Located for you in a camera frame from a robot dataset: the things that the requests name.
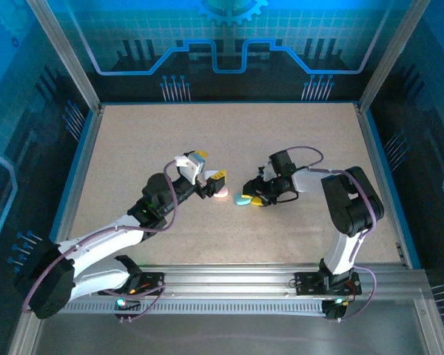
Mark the pink earbud charging case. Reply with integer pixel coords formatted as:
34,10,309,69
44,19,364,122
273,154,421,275
211,186,231,203

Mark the small controller board with LED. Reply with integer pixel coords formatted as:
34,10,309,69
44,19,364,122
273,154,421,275
322,297,351,322
114,297,142,312

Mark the blue circuit-print backdrop panel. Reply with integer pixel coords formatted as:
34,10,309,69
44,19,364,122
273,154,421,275
369,0,444,355
46,0,415,104
0,0,97,355

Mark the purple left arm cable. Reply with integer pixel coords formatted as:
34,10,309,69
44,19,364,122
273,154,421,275
21,160,181,322

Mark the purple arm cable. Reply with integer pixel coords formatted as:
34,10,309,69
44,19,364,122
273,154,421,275
21,160,181,322
275,146,377,322

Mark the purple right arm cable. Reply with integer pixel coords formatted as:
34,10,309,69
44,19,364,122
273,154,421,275
275,146,377,322

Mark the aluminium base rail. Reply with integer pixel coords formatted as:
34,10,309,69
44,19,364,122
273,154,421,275
72,261,430,300

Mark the aluminium frame side rail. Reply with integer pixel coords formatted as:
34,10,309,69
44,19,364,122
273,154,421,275
354,103,444,355
7,103,105,355

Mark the slotted grey cable duct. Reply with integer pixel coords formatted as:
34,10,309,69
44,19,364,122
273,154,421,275
66,297,332,316

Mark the aluminium frame post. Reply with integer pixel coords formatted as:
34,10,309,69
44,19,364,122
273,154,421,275
24,0,101,112
357,0,432,110

